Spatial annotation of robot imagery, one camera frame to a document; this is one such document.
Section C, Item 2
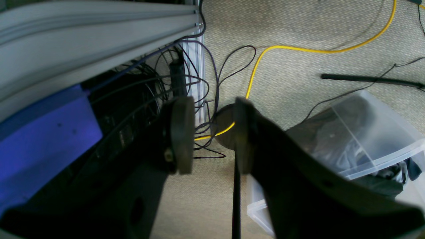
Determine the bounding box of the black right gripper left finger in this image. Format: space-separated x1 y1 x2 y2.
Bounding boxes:
1 97 195 239

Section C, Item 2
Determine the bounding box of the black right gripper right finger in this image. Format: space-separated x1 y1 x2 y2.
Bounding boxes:
233 97 424 239

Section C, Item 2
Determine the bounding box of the clear plastic storage bin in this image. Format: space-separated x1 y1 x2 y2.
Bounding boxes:
248 90 424 238

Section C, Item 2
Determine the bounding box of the blue panel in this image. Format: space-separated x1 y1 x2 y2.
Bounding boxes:
0 85 102 214

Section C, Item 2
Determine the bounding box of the black rod on floor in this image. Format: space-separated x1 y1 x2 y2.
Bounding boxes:
320 74 425 90

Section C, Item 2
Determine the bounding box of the yellow cable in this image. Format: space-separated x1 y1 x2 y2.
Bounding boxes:
194 0 397 141

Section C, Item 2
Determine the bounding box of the aluminium frame rail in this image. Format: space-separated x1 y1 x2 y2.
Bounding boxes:
0 0 201 121

